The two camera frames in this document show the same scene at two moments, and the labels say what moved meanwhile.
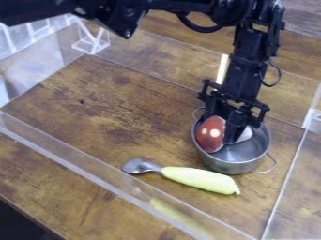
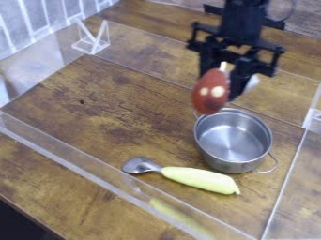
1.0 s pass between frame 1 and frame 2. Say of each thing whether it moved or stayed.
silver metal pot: stayed
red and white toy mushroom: moved
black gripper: moved
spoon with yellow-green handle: stayed
